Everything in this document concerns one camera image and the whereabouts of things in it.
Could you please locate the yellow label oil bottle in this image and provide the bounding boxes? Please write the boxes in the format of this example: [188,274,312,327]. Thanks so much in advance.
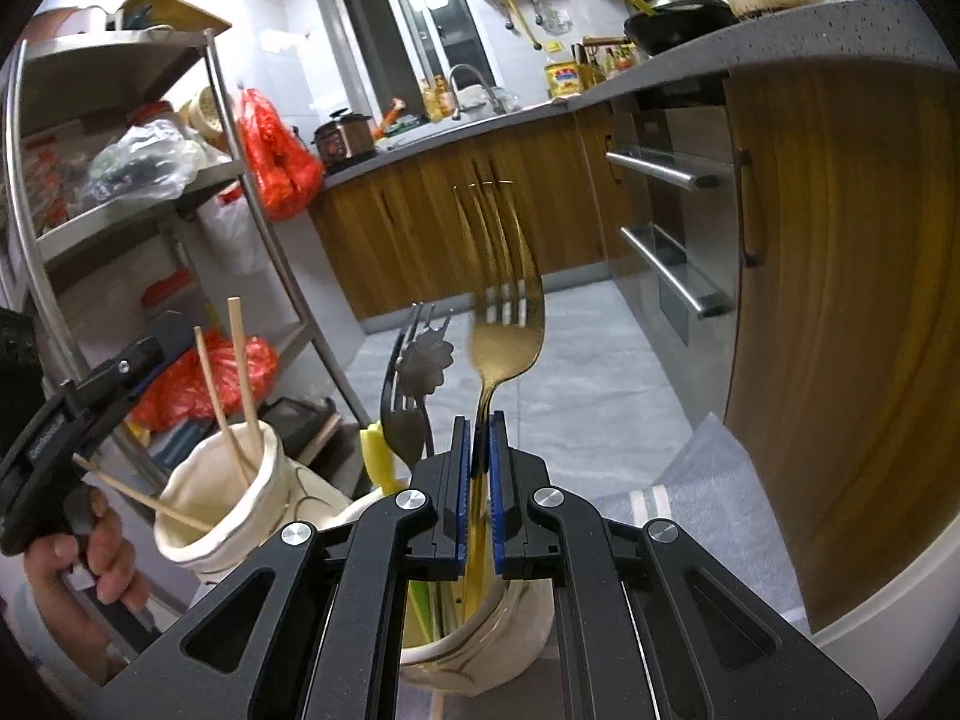
[543,52,587,100]

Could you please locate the wooden kitchen cabinets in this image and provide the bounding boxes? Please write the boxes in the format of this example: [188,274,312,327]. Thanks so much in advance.
[307,60,960,635]

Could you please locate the bamboo basket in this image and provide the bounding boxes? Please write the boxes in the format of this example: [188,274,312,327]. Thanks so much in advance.
[178,85,227,152]

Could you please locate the gold fork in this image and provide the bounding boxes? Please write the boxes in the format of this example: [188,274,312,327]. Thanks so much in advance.
[453,180,545,616]

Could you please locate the clear plastic bag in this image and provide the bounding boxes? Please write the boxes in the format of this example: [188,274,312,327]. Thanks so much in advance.
[78,118,209,203]

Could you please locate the wooden cutting board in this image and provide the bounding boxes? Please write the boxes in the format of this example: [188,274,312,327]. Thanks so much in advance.
[118,0,233,36]

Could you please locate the metal shelf rack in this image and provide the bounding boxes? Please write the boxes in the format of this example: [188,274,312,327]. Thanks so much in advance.
[0,26,372,481]

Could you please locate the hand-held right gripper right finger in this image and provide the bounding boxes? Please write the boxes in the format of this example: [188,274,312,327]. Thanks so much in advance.
[489,411,880,720]

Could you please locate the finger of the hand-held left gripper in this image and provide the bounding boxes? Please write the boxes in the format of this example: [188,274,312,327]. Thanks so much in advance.
[71,313,197,421]

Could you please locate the red plastic bag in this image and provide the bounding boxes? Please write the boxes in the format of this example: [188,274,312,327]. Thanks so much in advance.
[238,88,326,223]
[130,328,280,434]

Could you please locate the kitchen faucet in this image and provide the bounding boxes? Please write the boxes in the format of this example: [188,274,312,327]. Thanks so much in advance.
[447,64,505,119]

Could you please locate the yellow plastic spoon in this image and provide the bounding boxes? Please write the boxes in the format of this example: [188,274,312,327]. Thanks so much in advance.
[359,424,411,496]

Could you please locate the grey kitchen countertop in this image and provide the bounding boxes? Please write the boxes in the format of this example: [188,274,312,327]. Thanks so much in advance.
[322,0,960,188]

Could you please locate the grey plaid table mat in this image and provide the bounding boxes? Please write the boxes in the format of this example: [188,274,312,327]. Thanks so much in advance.
[598,412,812,635]

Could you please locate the seasoning rack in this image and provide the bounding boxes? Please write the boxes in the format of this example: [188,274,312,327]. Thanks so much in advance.
[580,35,640,85]

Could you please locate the stainless steel built-in oven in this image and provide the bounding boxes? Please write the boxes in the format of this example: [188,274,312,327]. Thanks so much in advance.
[604,105,741,347]

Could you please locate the person's left hand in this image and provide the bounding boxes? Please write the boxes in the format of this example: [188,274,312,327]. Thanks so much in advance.
[22,506,151,685]

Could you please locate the rice cooker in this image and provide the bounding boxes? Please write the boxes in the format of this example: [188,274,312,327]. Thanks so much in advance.
[310,110,377,167]

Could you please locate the plastic jar with orange lid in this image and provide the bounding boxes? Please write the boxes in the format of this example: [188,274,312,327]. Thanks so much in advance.
[141,268,197,317]

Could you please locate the white plastic bag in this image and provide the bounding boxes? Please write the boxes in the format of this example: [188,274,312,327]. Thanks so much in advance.
[198,191,269,276]

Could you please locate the black wok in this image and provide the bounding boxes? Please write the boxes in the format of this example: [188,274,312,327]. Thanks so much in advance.
[622,0,741,58]

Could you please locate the kitchen window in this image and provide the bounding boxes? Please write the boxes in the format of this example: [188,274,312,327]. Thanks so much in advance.
[325,0,497,122]

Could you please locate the white ceramic utensil holder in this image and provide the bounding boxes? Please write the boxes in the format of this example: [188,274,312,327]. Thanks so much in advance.
[154,422,560,697]

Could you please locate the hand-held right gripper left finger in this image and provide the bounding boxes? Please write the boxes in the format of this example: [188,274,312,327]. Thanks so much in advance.
[94,416,475,720]

